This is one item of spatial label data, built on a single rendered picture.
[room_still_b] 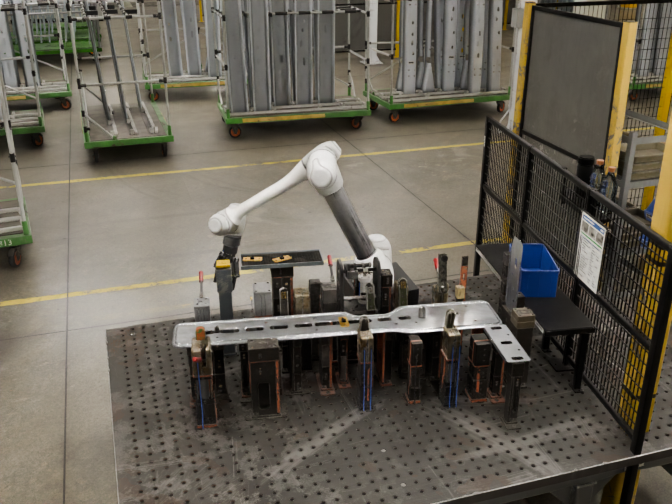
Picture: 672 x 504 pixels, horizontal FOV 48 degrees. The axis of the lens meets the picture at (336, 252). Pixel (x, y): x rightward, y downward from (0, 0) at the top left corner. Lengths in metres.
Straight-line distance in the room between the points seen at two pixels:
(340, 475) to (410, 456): 0.29
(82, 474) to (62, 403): 0.68
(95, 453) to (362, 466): 1.80
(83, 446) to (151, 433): 1.23
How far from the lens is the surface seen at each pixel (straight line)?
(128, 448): 3.09
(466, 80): 11.27
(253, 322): 3.22
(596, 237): 3.22
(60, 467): 4.24
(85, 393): 4.76
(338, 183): 3.44
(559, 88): 5.65
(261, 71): 9.88
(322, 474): 2.87
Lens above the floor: 2.56
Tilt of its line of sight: 24 degrees down
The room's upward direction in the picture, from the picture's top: straight up
